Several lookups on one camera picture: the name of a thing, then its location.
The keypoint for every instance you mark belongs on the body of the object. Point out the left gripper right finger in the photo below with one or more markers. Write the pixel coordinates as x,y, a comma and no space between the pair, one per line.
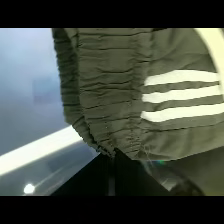
136,180

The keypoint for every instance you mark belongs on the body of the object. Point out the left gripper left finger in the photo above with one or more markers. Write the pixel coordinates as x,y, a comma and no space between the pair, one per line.
90,181

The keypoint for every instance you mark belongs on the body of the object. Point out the olive pants with white stripes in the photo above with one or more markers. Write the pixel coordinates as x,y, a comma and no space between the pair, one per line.
126,90

